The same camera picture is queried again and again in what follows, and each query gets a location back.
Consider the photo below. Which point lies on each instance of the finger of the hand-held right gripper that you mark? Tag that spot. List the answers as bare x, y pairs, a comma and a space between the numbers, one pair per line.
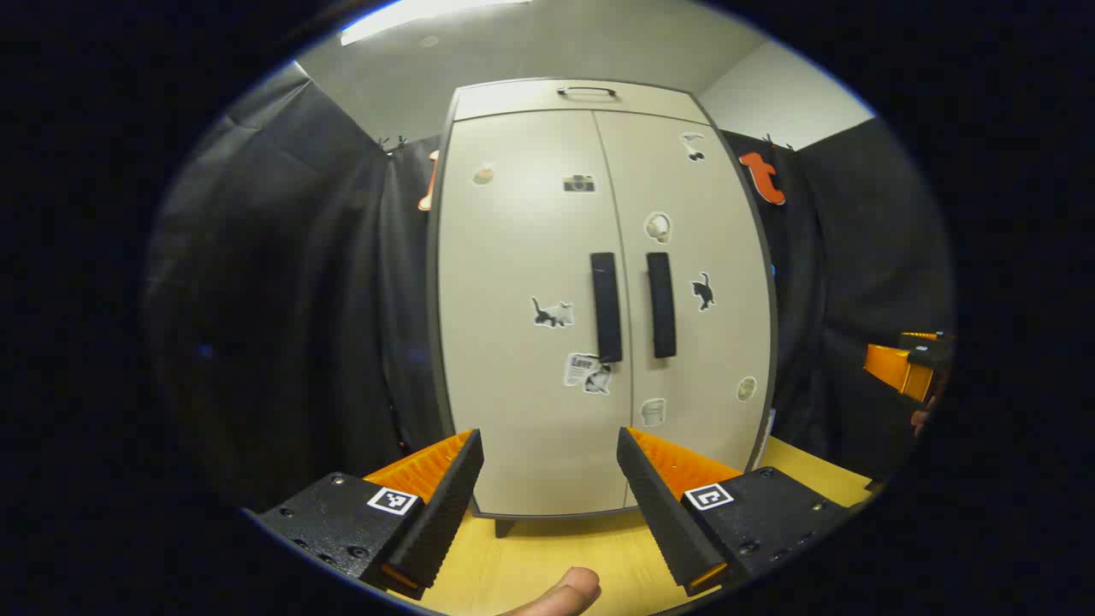
894, 368

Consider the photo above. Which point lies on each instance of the beige double-door shoe cabinet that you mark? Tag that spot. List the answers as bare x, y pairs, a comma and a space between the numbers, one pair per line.
513, 101

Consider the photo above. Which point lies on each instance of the beige cabinet door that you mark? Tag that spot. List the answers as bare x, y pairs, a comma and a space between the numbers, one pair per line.
513, 282
719, 359

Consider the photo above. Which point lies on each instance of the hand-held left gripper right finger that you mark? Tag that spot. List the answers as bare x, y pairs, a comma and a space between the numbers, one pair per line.
663, 513

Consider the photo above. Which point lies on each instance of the black backdrop cloth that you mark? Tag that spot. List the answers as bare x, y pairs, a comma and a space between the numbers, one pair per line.
282, 299

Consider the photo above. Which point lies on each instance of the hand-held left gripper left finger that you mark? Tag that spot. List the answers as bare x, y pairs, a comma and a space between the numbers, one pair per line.
445, 505

